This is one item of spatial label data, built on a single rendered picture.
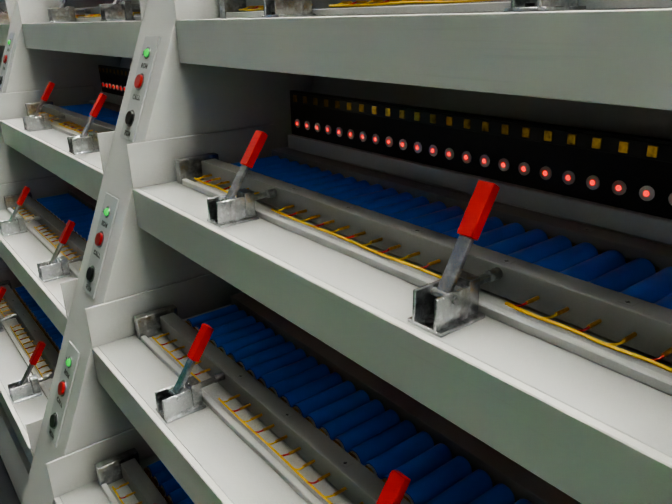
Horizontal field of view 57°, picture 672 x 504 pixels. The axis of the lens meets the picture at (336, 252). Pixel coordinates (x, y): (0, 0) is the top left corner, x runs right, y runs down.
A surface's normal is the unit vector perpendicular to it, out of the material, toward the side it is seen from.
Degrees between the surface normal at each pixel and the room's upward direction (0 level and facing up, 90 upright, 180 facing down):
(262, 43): 112
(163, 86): 90
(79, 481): 90
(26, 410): 22
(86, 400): 90
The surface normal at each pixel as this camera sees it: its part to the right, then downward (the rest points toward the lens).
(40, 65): 0.62, 0.27
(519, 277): -0.79, 0.24
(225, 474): -0.02, -0.93
